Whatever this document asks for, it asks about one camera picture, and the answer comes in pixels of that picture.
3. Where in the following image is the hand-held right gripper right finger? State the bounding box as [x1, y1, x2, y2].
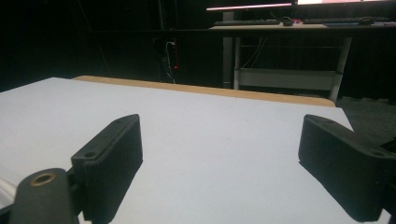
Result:
[298, 114, 396, 223]

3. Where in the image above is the wooden desk with white legs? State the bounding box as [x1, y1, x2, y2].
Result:
[208, 21, 396, 103]

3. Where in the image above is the black keyboard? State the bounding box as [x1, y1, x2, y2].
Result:
[302, 17, 375, 25]
[213, 19, 281, 27]

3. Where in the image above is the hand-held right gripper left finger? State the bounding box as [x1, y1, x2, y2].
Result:
[70, 113, 144, 224]

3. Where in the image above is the computer monitor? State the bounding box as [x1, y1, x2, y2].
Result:
[205, 2, 293, 12]
[297, 0, 396, 6]

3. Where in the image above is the white cable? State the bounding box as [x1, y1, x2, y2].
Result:
[164, 40, 177, 84]

